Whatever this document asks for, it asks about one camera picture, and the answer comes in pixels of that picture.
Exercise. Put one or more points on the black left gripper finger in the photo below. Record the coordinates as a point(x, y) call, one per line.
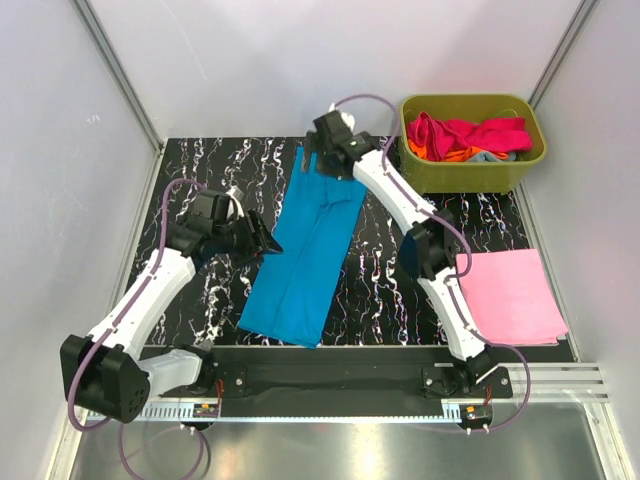
point(263, 242)
point(246, 256)

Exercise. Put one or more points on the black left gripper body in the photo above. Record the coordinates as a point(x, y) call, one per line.
point(235, 236)

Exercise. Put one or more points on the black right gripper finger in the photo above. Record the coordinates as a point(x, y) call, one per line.
point(334, 166)
point(311, 150)

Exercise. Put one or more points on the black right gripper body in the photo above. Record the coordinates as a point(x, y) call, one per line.
point(325, 149)

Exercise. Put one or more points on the blue t shirt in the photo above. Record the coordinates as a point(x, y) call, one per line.
point(292, 294)

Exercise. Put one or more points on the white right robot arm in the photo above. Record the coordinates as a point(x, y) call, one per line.
point(426, 253)

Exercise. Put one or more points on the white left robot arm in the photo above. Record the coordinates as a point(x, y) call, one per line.
point(104, 371)

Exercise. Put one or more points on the orange t shirt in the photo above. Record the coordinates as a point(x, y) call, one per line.
point(452, 156)

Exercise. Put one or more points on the olive green plastic bin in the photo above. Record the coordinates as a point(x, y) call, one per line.
point(431, 177)

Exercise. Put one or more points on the magenta t shirt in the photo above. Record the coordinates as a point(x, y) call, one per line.
point(499, 134)

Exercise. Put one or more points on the black marble pattern mat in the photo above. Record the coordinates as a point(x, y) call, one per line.
point(375, 302)

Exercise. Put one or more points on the grey t shirt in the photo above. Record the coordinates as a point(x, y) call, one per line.
point(489, 157)

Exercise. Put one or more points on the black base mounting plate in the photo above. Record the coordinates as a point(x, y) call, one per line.
point(359, 376)

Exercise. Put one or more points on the folded pink t shirt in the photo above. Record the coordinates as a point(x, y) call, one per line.
point(509, 298)

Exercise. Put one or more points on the white slotted cable duct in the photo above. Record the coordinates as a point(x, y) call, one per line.
point(191, 411)

